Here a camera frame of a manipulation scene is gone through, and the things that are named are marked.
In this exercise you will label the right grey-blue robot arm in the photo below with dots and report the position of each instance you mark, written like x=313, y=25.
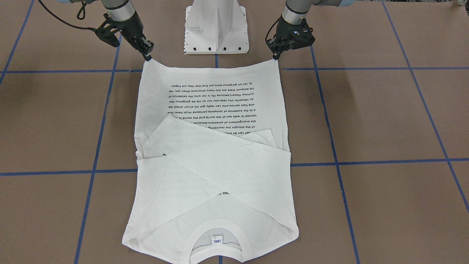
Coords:
x=122, y=17

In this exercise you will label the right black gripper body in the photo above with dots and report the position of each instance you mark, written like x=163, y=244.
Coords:
x=130, y=29

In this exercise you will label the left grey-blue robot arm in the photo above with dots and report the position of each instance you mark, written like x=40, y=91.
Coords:
x=296, y=9

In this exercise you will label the white long-sleeve printed shirt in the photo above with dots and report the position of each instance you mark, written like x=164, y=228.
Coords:
x=213, y=162

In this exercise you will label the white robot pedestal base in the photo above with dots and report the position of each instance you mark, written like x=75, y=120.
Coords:
x=215, y=27

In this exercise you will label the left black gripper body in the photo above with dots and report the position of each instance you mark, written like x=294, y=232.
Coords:
x=283, y=32

